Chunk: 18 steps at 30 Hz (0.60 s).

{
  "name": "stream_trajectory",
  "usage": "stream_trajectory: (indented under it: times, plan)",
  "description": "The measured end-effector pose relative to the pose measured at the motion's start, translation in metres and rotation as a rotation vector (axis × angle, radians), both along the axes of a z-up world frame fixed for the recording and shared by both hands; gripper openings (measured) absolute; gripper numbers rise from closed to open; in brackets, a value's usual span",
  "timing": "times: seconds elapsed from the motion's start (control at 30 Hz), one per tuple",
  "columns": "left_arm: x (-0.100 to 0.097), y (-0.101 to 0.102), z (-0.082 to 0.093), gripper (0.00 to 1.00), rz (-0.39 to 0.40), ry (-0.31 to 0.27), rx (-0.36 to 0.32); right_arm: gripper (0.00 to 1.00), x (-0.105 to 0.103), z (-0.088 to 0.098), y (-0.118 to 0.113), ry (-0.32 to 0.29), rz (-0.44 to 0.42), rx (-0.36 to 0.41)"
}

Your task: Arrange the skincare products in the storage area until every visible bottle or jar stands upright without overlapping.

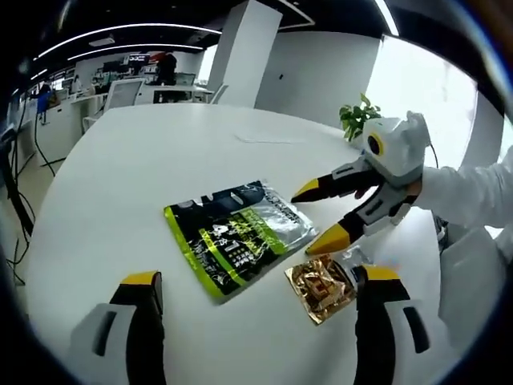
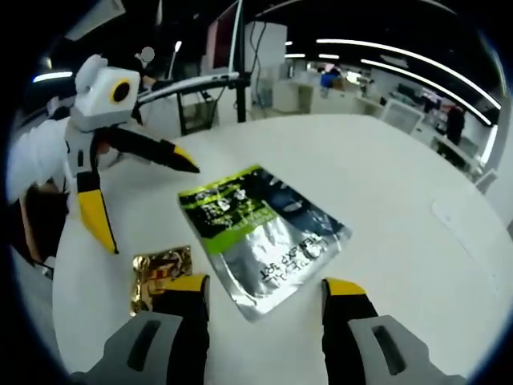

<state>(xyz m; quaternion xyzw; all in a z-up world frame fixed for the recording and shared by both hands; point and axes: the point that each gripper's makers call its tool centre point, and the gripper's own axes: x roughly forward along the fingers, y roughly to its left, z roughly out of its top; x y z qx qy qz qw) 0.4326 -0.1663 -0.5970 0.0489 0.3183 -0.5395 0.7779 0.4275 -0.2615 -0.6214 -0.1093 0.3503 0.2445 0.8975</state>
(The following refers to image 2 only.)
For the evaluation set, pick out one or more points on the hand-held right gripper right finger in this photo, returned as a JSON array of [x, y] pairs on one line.
[[340, 353]]

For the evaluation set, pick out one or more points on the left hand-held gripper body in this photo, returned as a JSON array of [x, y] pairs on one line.
[[96, 100]]

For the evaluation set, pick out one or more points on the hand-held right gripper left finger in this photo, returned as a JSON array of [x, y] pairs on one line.
[[188, 345]]

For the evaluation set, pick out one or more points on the gold foil skincare sachet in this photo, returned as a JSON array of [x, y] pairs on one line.
[[160, 268]]

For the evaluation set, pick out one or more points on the green silver skincare pouch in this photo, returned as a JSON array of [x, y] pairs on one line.
[[248, 224]]

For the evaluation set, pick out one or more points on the short ceiling light strip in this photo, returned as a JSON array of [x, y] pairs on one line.
[[52, 77]]

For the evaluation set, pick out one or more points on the person's head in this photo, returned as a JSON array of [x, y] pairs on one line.
[[44, 216]]

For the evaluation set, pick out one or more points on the ceiling air conditioner unit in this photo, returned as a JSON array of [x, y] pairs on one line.
[[96, 18]]

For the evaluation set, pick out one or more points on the black laptop stand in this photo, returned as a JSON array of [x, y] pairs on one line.
[[241, 104]]

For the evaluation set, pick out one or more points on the grey laptop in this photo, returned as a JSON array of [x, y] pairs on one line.
[[224, 40]]

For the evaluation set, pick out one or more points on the long ceiling light strip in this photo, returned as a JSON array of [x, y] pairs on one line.
[[332, 41], [372, 62]]

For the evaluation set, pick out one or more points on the white office chair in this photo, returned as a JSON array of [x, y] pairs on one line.
[[485, 180], [401, 116]]

